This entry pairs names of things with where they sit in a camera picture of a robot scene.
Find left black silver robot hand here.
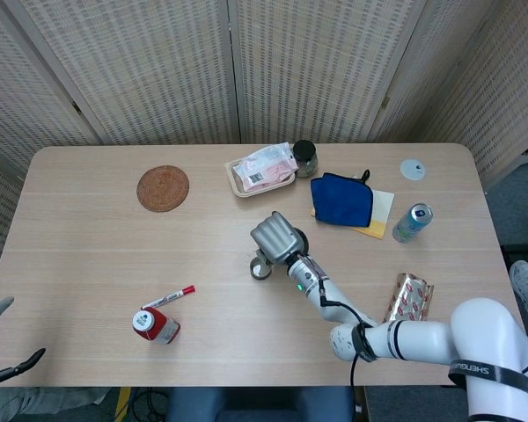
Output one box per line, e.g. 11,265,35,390
0,287,47,390

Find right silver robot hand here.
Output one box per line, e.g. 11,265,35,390
249,211,310,267

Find beige food tray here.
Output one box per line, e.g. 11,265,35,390
224,158,298,199

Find pink white plastic bag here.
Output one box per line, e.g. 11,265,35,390
236,142,299,193

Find blue cloth with black loop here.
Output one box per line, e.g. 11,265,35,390
309,169,374,229

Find glass jar black lid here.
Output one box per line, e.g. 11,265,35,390
291,139,319,178

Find grey fabric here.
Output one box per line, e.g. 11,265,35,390
0,386,111,422

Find yellow white paper sheet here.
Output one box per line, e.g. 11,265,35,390
310,189,396,241

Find red and white marker pen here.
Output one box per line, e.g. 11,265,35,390
140,284,197,310

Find round woven rattan coaster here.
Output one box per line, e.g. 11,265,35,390
136,164,191,214

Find light blue drink can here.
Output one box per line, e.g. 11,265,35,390
392,202,434,244

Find red juice bottle white cap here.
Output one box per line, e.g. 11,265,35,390
131,306,181,346

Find gold snack packet red print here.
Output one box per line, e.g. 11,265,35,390
382,272,436,324

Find white round disc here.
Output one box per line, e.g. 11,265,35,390
400,158,427,181

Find yellow strip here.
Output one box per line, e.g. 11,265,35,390
114,386,132,422

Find blue chair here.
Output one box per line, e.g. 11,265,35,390
165,386,356,422

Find white sneaker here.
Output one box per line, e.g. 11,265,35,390
509,259,528,324

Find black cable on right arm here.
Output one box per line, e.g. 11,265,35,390
319,277,379,422

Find black floor cables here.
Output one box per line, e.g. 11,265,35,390
129,386,171,422

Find woven folding screen white frame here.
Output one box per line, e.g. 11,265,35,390
0,0,528,282

